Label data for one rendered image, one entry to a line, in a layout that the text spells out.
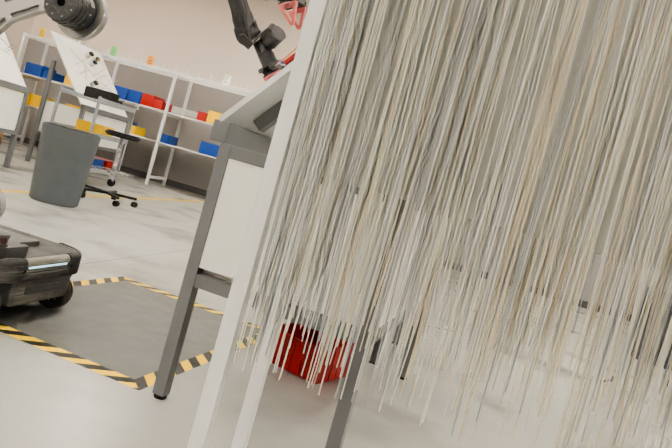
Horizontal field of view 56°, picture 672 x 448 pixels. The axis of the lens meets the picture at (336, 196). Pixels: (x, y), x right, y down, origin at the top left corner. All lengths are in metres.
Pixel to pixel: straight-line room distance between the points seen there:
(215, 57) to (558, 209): 9.71
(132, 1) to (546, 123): 10.60
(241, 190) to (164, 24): 9.27
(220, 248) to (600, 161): 1.18
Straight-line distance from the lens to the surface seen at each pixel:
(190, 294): 1.95
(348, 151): 1.07
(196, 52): 10.71
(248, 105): 1.93
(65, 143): 5.39
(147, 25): 11.19
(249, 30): 2.21
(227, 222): 1.89
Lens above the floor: 0.78
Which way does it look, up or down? 1 degrees down
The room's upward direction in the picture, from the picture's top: 16 degrees clockwise
